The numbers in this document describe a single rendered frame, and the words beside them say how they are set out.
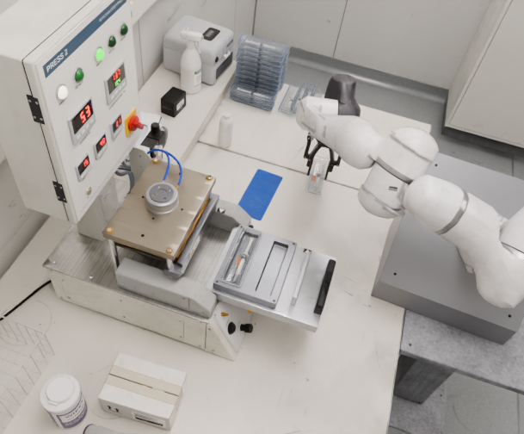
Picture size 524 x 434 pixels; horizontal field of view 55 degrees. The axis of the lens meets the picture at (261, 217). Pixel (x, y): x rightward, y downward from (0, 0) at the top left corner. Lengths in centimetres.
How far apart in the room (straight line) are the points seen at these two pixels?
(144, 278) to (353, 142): 59
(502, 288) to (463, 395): 132
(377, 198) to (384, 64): 262
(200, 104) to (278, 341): 101
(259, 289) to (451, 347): 63
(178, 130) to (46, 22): 101
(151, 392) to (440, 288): 85
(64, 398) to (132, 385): 16
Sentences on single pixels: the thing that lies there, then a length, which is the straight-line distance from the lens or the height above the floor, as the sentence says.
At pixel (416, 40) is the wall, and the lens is 364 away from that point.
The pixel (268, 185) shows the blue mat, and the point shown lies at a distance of 183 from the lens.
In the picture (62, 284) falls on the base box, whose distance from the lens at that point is 148.
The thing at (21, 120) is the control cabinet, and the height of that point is 143.
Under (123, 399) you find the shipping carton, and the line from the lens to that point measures 133.
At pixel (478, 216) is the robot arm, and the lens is 114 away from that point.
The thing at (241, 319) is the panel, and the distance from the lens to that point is 145.
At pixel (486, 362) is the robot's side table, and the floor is 75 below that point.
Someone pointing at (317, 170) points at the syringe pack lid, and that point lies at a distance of 183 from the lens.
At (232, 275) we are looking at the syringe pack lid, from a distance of 128.
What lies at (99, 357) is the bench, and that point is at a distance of 147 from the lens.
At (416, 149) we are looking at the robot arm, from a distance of 115.
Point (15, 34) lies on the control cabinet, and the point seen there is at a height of 157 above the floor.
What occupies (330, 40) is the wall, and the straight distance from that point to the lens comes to 372.
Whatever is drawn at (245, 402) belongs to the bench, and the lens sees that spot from 141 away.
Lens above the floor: 208
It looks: 50 degrees down
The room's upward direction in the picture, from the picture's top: 10 degrees clockwise
